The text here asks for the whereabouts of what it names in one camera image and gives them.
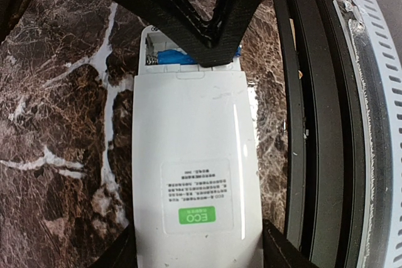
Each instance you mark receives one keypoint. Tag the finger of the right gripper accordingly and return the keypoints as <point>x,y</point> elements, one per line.
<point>227,27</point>
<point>179,21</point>

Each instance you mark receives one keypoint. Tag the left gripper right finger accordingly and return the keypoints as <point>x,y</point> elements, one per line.
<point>279,252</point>

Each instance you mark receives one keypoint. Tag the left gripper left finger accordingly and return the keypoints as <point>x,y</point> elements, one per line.
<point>122,252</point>

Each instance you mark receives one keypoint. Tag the blue battery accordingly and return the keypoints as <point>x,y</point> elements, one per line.
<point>167,57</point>

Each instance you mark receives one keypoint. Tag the white remote control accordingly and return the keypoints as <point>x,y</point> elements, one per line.
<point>196,194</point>

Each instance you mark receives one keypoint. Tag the black front table rail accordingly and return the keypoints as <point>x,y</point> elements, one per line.
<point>326,189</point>

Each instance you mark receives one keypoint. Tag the white slotted cable duct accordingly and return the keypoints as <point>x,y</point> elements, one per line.
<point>378,75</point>

